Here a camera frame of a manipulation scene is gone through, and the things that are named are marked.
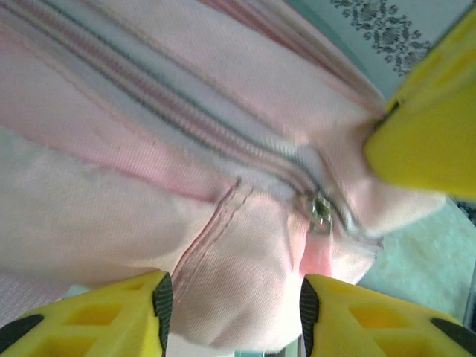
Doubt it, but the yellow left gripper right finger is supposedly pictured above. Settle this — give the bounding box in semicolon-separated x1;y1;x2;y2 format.
300;274;476;357

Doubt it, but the pink student backpack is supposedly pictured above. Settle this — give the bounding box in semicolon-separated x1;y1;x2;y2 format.
0;0;447;357

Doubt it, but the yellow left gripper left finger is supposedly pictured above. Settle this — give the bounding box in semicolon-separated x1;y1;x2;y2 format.
0;271;174;357

